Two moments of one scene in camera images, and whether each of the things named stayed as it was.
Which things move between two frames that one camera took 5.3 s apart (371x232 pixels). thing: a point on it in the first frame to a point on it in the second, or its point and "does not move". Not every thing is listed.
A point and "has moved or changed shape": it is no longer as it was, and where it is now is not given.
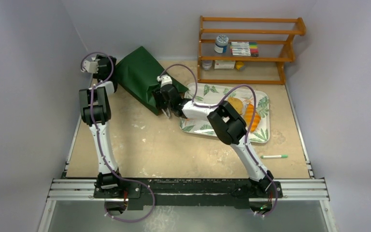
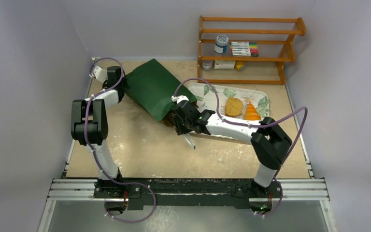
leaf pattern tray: (206, 94) does not move
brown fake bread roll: (237, 103) does not move
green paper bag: (139, 74) has moved or changed shape
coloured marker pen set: (249, 49) does not move
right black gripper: (164, 100) to (179, 120)
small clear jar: (206, 65) does not move
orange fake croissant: (248, 116) does not move
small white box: (224, 65) does not move
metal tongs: (167, 113) to (189, 139)
